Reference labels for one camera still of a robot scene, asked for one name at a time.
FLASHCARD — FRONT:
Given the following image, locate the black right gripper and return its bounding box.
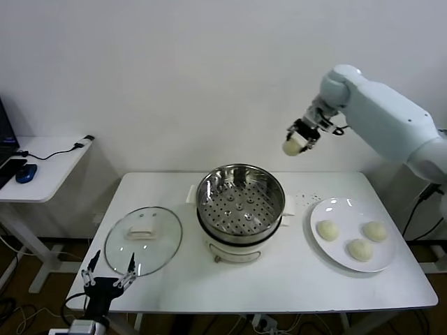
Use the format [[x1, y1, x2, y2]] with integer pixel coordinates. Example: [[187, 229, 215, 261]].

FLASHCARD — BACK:
[[286, 117, 322, 151]]

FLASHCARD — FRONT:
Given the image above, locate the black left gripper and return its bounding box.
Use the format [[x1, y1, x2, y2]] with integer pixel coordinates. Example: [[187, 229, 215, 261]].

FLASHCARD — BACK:
[[81, 249, 138, 317]]

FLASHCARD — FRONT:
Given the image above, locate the white steamed baozi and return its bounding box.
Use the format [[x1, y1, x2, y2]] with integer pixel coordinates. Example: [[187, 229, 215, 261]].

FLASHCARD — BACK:
[[362, 221, 388, 242], [346, 239, 374, 262], [281, 135, 308, 156], [316, 220, 341, 241]]

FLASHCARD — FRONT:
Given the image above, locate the glass pot lid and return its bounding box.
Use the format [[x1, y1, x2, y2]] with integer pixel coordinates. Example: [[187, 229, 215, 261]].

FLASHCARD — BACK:
[[103, 207, 184, 278]]

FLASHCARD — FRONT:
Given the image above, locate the stainless steel steamer basket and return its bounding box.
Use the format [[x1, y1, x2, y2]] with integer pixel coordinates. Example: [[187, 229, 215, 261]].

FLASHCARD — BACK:
[[195, 163, 286, 246]]

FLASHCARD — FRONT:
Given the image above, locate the white round plate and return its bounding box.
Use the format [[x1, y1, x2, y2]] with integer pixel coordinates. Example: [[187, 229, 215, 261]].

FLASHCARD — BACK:
[[309, 198, 398, 273]]

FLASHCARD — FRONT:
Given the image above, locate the blue computer mouse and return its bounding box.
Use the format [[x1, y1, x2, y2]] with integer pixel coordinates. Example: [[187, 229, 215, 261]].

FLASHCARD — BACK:
[[15, 163, 38, 184]]

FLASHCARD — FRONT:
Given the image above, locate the white electric cooking pot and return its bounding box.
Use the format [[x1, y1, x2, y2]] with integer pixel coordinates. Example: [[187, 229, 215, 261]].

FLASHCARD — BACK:
[[188, 184, 297, 265]]

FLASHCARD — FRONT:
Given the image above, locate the white power strip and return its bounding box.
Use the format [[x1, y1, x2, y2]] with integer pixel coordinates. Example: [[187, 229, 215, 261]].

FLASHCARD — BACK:
[[253, 313, 280, 332]]

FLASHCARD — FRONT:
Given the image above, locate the black laptop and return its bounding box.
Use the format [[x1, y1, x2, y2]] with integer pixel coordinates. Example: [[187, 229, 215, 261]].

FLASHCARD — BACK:
[[0, 96, 21, 191]]

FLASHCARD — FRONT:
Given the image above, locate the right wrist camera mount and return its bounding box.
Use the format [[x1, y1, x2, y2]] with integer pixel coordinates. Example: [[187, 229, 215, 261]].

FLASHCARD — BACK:
[[312, 104, 342, 135]]

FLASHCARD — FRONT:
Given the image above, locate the white floor cable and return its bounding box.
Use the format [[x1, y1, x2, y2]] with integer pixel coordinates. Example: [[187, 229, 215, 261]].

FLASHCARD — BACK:
[[15, 306, 76, 335]]

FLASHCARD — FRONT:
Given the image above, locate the black floor cable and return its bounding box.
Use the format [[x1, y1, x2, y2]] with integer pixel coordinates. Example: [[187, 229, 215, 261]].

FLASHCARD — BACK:
[[0, 296, 18, 324]]

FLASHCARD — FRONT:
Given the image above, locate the black cable with adapter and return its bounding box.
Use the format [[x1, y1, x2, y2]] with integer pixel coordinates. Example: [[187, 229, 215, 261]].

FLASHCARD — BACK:
[[13, 135, 96, 162]]

